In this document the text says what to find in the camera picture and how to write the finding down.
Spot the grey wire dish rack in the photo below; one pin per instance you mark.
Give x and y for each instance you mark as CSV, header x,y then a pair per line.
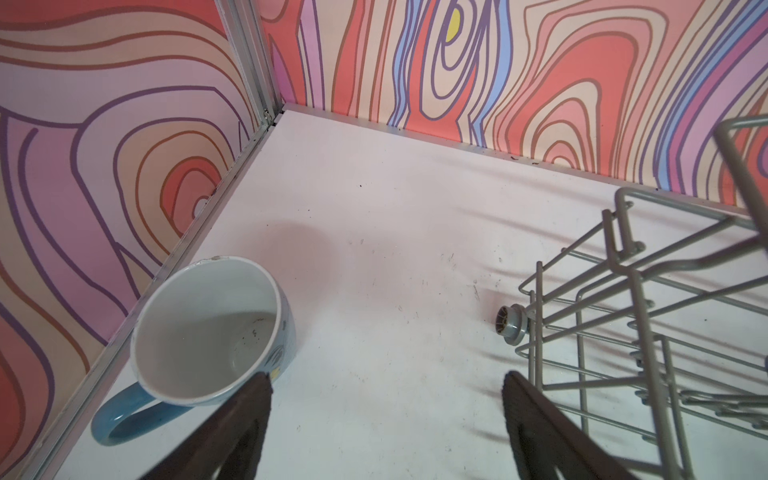
x,y
630,283

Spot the blue floral ceramic mug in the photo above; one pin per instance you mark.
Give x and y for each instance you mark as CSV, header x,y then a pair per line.
x,y
201,336

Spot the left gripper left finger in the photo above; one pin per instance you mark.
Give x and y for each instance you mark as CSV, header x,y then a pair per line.
x,y
228,445

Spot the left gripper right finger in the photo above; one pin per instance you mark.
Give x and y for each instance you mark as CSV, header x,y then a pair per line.
x,y
545,443

